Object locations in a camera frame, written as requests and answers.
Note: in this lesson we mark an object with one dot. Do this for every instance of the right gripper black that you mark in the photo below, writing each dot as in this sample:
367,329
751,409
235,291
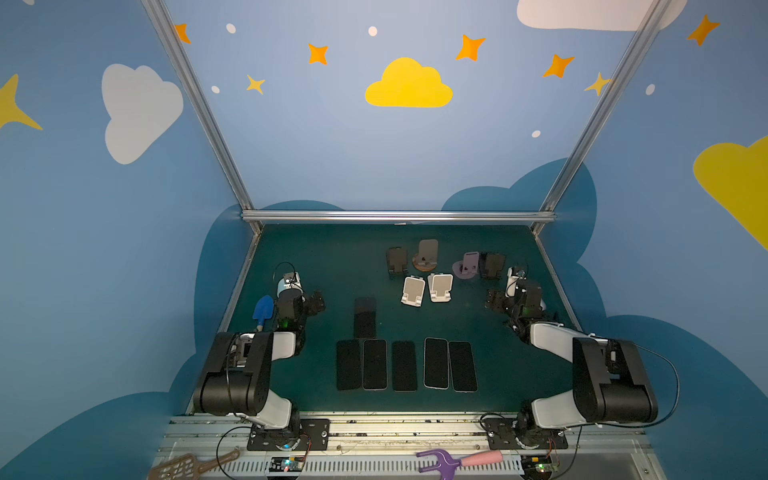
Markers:
498,300

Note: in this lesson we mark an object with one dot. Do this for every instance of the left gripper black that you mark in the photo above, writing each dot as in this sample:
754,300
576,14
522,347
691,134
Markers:
309,303

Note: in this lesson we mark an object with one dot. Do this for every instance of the small black phone stand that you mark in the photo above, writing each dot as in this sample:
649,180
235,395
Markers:
491,265

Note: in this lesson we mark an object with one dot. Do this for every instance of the black phone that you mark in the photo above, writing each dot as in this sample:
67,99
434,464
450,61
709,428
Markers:
365,318
348,365
404,367

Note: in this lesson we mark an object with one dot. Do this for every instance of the purple round phone stand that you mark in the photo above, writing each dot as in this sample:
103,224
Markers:
467,268

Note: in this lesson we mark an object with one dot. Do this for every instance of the white phone stand front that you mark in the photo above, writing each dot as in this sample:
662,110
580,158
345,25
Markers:
440,286

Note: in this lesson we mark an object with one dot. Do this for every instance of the white phone stand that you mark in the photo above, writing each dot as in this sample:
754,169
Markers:
413,291
440,286

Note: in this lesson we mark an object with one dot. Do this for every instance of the purple phone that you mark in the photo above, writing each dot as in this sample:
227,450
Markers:
375,365

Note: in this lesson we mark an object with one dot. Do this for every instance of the white framed phone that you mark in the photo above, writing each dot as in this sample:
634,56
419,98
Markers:
436,363

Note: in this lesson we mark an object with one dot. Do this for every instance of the round wooden phone stand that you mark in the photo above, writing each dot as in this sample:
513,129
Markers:
426,258

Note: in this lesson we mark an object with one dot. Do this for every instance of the black folding phone stand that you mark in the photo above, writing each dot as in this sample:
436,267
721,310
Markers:
396,258

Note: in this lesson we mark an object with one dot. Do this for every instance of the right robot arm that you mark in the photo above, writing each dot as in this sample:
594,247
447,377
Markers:
610,383

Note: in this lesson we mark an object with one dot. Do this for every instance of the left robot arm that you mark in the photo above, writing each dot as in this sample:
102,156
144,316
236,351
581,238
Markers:
236,376

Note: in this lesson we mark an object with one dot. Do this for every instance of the purple pink toy fork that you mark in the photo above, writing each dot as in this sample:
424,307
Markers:
446,465

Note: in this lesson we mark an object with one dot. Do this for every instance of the brown perforated toy spatula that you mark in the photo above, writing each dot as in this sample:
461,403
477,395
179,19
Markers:
188,466

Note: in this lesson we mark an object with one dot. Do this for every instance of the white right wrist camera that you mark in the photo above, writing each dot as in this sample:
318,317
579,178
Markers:
514,274

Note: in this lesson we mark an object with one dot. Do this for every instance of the aluminium frame rail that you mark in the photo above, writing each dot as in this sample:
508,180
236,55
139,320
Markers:
485,217

